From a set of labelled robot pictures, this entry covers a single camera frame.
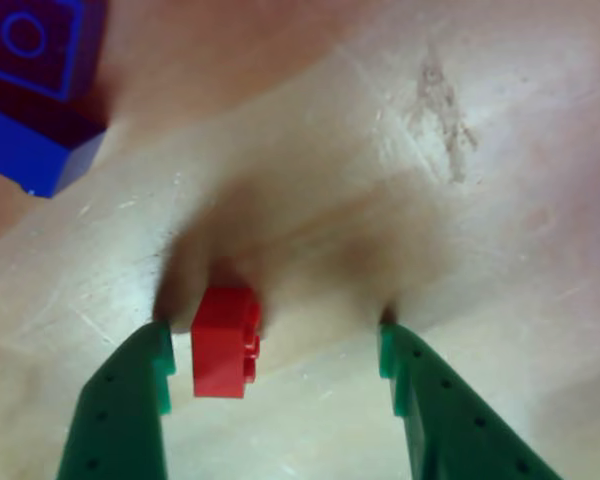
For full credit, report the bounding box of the small red lego brick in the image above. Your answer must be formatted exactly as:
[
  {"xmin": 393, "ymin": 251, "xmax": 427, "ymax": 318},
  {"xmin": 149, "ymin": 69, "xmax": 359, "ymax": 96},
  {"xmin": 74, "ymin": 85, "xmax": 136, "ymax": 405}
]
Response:
[{"xmin": 190, "ymin": 285, "xmax": 262, "ymax": 400}]

